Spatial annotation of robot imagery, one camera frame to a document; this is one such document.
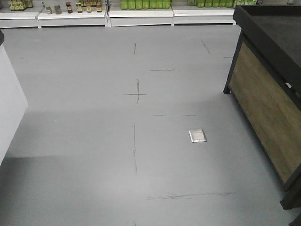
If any metal floor outlet cover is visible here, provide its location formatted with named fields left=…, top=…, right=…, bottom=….
left=189, top=129, right=207, bottom=143

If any black wooden produce stand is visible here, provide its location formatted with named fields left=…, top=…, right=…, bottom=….
left=223, top=5, right=301, bottom=210

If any white store shelf unit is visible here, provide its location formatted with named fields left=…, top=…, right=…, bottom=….
left=0, top=0, right=235, bottom=29

